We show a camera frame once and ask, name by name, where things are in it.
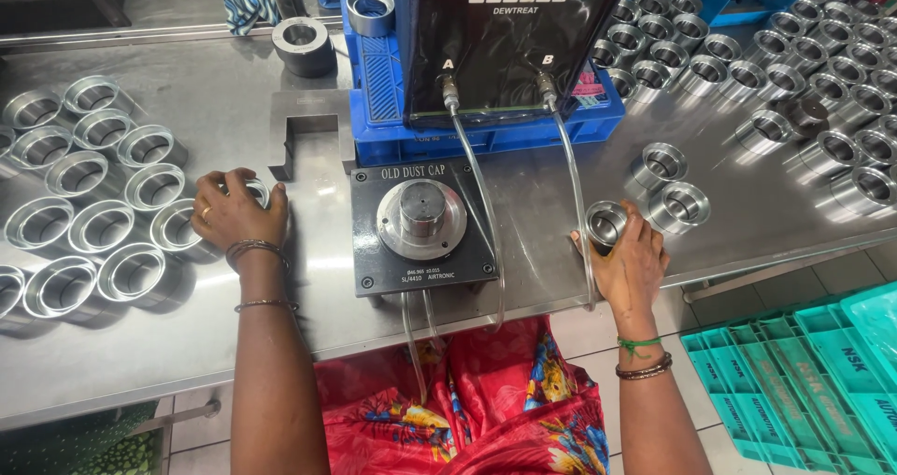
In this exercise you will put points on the person's right hand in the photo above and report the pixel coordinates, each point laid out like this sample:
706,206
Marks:
634,272

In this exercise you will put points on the person's left hand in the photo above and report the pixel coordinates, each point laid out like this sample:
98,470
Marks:
238,216

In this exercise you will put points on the shiny metal dust cap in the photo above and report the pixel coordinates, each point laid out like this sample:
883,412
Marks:
678,205
605,224
258,191
659,165

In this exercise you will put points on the dark wrist bangles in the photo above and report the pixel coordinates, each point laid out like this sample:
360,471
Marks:
256,249

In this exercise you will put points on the green wrist thread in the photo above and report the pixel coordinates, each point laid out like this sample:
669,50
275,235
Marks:
636,344

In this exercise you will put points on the brown beaded bangle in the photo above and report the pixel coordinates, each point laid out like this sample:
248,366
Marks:
645,371

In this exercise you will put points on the grey notched steel block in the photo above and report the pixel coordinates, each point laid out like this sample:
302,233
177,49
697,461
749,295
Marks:
308,104

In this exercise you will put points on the cluster of checked metal rings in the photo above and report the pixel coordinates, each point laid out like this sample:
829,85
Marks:
98,181

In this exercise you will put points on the blue plastic crate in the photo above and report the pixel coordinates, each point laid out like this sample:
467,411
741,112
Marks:
382,111

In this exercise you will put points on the steel gauge plug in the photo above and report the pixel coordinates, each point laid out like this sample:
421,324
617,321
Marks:
421,217

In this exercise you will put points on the stack of teal crates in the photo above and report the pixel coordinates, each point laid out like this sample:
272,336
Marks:
806,384

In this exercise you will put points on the red floral garment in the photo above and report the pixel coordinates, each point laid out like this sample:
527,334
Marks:
483,412

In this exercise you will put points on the blue striped cloth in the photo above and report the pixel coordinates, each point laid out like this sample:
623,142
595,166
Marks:
245,2

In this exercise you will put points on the large batch of metal rings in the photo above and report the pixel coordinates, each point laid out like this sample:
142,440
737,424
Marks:
792,68

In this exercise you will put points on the black air gauge display unit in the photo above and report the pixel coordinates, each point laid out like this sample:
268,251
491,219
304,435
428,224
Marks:
504,47

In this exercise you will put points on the green patterned mat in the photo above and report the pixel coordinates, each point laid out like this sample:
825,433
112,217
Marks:
77,443

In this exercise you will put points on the black gauge base plate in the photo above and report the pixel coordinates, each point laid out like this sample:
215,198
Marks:
378,265

